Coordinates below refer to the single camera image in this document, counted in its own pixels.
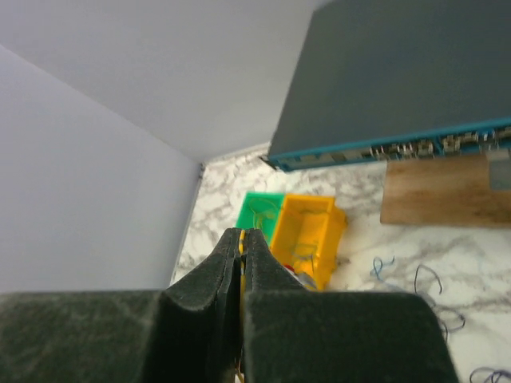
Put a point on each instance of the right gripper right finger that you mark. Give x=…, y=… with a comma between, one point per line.
x=292, y=334

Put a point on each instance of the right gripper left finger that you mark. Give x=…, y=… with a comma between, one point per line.
x=188, y=332

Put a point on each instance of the orange plastic bin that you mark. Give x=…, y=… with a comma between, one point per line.
x=307, y=236

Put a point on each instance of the green plastic bin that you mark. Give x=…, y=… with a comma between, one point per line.
x=260, y=210

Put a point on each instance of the wooden board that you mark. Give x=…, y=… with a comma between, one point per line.
x=452, y=192

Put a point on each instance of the grey network switch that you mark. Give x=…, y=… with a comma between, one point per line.
x=397, y=80

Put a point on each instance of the grey metal stand bracket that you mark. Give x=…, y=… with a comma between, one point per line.
x=499, y=170

